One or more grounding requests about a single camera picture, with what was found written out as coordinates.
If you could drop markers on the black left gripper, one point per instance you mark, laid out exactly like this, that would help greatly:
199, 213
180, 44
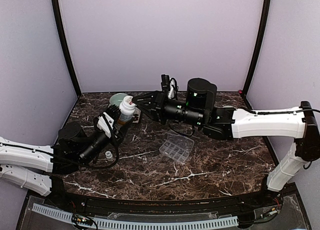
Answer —
122, 132

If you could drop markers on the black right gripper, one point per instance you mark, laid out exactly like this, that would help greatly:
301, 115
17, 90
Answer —
155, 112

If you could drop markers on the white pill bottle orange label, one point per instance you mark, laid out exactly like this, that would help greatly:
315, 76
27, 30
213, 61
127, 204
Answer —
127, 108

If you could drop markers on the small white bottle cap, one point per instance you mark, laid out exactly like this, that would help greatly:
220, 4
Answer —
109, 156

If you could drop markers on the clear plastic pill organizer box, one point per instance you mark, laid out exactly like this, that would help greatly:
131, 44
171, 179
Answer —
177, 147

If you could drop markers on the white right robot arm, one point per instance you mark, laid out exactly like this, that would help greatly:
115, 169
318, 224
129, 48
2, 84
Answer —
227, 123

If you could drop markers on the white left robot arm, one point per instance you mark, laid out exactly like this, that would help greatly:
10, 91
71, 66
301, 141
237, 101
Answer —
36, 167

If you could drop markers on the floral square coaster tile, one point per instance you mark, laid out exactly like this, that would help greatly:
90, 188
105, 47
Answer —
136, 117

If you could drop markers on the left celadon green bowl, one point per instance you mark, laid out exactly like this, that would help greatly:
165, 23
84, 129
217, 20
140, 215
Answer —
116, 99

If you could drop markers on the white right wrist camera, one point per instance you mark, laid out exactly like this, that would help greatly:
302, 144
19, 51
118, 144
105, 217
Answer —
169, 85

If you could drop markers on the black left frame post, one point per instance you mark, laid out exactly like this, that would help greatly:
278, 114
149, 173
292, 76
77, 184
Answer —
64, 46

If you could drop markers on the black frame post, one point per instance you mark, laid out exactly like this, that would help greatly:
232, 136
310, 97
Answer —
64, 46
257, 47

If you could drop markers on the black right frame post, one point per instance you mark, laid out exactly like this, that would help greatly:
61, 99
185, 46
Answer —
257, 47

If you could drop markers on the black front table rail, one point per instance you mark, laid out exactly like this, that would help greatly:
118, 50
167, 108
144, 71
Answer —
92, 206

